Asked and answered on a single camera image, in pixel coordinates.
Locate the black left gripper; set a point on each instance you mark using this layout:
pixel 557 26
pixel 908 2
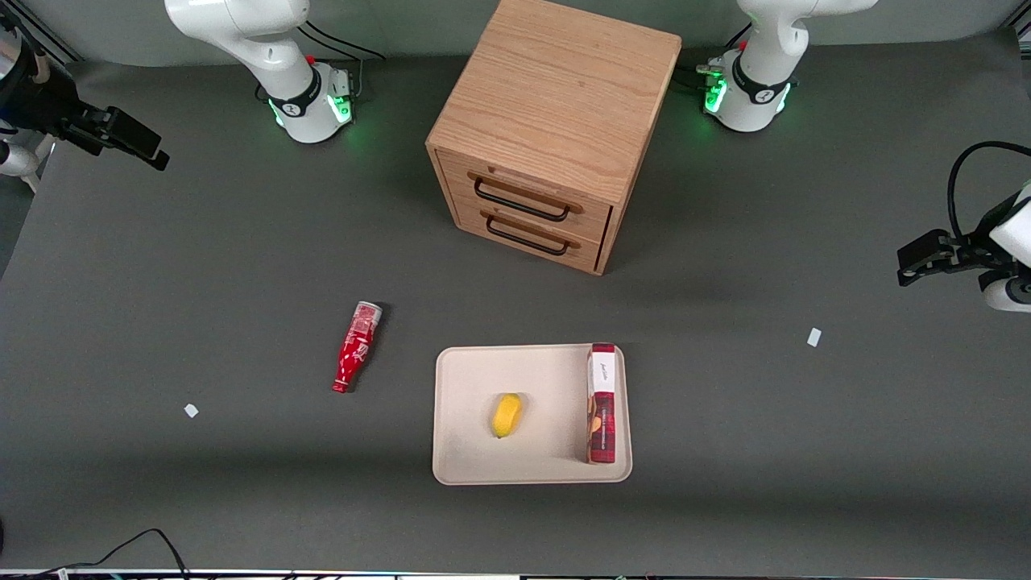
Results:
pixel 969 247

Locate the wooden two-drawer cabinet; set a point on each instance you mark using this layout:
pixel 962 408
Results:
pixel 556 89

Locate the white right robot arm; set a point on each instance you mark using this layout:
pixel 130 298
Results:
pixel 266 56

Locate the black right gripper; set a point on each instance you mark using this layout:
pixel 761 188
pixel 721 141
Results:
pixel 42 98

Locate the grey chair white legs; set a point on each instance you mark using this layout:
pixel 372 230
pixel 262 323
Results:
pixel 16 161

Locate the beige plastic tray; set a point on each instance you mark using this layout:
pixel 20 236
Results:
pixel 548 387

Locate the red ketchup bottle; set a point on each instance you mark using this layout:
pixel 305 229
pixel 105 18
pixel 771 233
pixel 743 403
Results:
pixel 354 350

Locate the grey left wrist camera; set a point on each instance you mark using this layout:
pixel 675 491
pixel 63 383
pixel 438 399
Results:
pixel 1007 294

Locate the yellow lemon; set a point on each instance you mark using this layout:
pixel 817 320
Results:
pixel 507 415

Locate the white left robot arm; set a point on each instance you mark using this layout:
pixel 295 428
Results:
pixel 761 89

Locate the red white cookie box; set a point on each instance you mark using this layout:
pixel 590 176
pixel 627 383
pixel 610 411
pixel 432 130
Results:
pixel 602 419

